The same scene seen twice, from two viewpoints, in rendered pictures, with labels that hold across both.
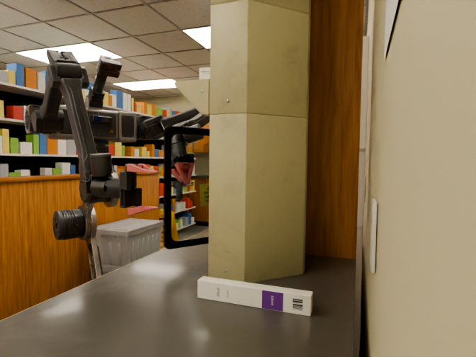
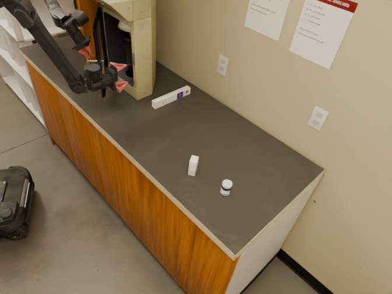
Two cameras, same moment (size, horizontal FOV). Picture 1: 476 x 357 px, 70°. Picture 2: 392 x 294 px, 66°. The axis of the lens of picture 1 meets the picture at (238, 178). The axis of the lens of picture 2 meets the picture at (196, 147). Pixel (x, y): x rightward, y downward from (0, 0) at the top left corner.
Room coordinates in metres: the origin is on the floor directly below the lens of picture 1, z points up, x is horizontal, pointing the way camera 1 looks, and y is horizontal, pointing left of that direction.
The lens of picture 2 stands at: (0.06, 1.31, 2.00)
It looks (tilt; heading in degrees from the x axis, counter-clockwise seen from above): 43 degrees down; 292
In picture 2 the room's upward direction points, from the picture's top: 7 degrees clockwise
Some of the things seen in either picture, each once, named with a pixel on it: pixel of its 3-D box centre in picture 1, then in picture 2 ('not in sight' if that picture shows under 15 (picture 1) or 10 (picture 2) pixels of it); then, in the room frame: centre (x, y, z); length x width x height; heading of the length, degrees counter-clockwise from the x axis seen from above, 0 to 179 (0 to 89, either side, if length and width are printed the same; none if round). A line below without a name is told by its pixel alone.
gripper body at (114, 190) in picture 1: (121, 188); (106, 80); (0.95, 0.33, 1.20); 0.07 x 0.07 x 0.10; 70
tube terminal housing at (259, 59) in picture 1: (266, 146); (136, 22); (1.07, -0.09, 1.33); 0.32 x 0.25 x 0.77; 160
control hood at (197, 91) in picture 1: (214, 106); (104, 2); (1.13, 0.08, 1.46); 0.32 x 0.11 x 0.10; 160
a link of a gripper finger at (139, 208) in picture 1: (142, 202); (119, 82); (0.93, 0.26, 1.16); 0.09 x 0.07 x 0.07; 70
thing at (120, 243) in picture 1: (129, 240); not in sight; (3.24, 1.04, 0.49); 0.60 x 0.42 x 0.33; 160
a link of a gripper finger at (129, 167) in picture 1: (142, 176); (118, 70); (0.93, 0.26, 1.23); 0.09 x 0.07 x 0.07; 70
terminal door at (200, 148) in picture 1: (205, 186); (101, 53); (1.17, 0.11, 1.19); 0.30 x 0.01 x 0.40; 125
